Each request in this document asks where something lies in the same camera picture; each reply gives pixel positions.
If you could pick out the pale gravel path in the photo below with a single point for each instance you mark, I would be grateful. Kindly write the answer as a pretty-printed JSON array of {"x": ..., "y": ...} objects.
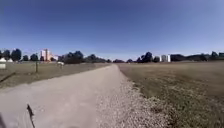
[{"x": 76, "y": 96}]

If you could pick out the dark long building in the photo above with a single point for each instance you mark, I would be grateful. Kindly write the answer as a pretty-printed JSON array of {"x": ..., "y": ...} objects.
[{"x": 177, "y": 58}]

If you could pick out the wide dry grass field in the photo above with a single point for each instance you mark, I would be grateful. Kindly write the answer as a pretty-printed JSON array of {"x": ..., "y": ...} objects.
[{"x": 180, "y": 86}]

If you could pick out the row of trees and buildings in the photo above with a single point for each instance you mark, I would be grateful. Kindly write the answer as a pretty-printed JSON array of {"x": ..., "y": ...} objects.
[{"x": 146, "y": 57}]

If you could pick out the short dark post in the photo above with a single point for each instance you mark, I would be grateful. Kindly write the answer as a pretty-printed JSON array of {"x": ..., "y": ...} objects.
[{"x": 36, "y": 66}]

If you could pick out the row of dark trees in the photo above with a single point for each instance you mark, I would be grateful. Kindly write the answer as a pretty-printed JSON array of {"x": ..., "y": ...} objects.
[{"x": 73, "y": 57}]

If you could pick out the white block building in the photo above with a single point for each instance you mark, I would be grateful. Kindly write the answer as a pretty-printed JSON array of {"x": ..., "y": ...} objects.
[{"x": 165, "y": 58}]

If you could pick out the tall white building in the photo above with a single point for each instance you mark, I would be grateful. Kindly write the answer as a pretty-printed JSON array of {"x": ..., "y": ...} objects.
[{"x": 45, "y": 55}]

